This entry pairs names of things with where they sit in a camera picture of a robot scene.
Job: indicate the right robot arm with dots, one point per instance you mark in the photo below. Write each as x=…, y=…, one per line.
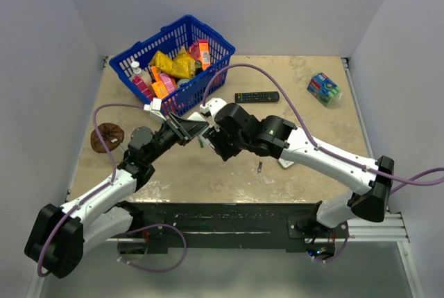
x=366, y=178

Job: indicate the blue green sponge pack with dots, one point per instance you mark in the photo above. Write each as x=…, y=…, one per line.
x=326, y=91

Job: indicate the white cap bottle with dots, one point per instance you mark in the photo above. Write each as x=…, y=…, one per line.
x=139, y=72

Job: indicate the yellow snack bag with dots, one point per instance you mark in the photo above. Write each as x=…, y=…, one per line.
x=182, y=66

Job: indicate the black TV remote control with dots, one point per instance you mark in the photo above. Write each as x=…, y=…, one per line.
x=257, y=97

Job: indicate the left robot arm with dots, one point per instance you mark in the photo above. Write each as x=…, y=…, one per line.
x=61, y=234

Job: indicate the brown crumpled cloth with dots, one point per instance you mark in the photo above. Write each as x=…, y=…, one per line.
x=112, y=135

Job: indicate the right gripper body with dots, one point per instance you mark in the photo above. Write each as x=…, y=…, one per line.
x=227, y=145

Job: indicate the white red remote control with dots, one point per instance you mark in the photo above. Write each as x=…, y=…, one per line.
x=205, y=125

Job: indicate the white grey remote control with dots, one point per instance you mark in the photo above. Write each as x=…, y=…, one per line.
x=285, y=163

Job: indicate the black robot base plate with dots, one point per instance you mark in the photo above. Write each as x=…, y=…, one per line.
x=158, y=227

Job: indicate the blue plastic shopping basket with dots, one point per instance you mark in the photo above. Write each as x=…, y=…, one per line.
x=171, y=38

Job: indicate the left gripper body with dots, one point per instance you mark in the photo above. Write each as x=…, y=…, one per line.
x=169, y=135

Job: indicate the small orange box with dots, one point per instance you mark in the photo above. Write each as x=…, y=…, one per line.
x=159, y=89

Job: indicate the orange pink box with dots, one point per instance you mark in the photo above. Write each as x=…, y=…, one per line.
x=200, y=51

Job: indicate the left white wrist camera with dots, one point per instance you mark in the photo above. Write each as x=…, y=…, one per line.
x=154, y=110

